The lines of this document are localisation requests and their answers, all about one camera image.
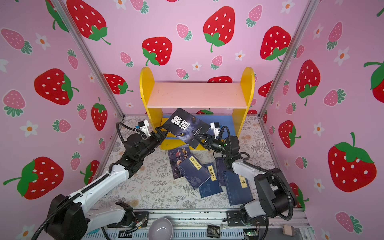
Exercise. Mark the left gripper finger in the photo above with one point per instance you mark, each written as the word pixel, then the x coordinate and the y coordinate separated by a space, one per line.
pixel 160 129
pixel 161 136

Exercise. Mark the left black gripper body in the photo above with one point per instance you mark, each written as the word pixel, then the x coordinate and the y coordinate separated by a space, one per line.
pixel 150 145

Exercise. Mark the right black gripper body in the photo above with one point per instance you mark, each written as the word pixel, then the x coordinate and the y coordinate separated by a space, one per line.
pixel 216 146

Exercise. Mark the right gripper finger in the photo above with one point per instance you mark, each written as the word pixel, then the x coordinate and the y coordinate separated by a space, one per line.
pixel 204 137
pixel 201 143

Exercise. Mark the black wolf cover book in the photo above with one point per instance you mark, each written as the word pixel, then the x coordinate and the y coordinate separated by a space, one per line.
pixel 185 126

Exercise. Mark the navy book yellow label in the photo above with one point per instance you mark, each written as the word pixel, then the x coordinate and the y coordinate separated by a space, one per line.
pixel 194 171

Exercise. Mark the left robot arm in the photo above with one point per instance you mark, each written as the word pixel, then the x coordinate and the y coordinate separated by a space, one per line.
pixel 71 217

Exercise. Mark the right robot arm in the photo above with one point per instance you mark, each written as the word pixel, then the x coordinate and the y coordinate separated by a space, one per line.
pixel 275 196

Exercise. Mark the dark portrait cover book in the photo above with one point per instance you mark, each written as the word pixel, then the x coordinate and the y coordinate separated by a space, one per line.
pixel 176 157

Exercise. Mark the yellow pink blue bookshelf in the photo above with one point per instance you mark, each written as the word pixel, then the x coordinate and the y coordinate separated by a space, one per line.
pixel 157 96

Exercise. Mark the blue book right yellow label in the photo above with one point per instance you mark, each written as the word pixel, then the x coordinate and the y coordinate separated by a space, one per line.
pixel 238 189

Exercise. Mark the grey round bowl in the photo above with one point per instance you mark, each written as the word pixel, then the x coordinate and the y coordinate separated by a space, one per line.
pixel 161 229

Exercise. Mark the small black circuit board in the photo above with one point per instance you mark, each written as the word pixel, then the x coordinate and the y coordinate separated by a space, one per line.
pixel 213 231

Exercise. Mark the green circuit board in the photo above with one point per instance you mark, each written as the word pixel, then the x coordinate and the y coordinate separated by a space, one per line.
pixel 250 234

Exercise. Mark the small beige box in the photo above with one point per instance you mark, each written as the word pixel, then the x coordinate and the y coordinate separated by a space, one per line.
pixel 288 230

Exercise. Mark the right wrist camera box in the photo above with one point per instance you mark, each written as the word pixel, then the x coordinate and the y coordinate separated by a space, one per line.
pixel 215 127

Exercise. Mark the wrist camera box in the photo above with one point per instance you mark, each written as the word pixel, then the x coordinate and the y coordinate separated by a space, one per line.
pixel 215 127
pixel 143 128

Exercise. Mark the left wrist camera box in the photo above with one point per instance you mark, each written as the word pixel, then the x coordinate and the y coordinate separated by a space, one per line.
pixel 143 128

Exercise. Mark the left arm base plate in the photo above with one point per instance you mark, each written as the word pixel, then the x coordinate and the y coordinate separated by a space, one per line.
pixel 131 219

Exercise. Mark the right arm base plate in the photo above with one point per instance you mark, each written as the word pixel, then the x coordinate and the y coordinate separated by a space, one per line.
pixel 238 218

